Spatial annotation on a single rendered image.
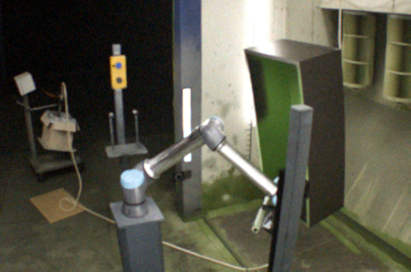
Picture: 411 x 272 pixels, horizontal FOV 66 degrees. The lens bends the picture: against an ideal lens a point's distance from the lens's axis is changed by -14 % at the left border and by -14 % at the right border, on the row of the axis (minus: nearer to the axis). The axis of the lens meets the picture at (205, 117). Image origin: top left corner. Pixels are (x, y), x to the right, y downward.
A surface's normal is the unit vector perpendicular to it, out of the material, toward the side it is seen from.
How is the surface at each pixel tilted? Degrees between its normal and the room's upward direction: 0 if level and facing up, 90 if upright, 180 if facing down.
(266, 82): 90
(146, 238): 90
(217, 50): 90
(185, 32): 90
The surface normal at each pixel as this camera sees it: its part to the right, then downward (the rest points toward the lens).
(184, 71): 0.40, 0.27
